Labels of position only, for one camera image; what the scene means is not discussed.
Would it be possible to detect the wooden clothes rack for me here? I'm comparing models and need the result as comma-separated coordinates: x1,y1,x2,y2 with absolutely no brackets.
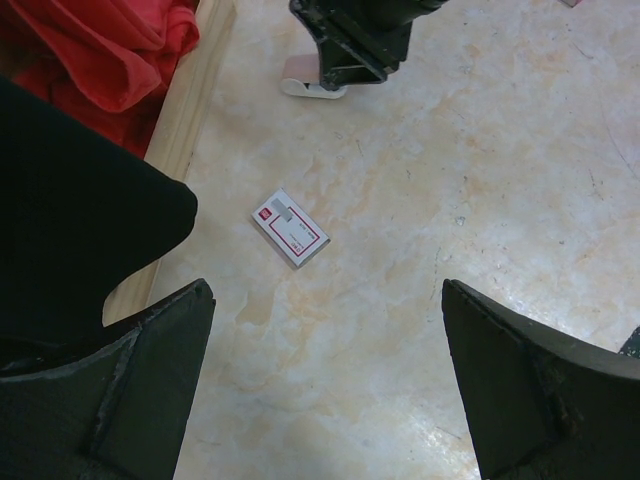
103,0,236,325

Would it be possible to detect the red hanging garment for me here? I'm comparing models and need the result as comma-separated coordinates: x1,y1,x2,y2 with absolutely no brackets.
1,1,200,157

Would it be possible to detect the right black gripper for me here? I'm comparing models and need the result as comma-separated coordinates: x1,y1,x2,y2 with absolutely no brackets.
289,0,447,91

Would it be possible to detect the left red staple box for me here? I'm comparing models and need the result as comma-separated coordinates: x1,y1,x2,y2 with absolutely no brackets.
251,188,331,269

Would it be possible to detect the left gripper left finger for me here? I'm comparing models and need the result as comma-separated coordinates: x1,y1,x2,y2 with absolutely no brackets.
1,279,216,479

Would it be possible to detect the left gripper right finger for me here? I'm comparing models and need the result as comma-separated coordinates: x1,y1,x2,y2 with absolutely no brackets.
442,280,639,479

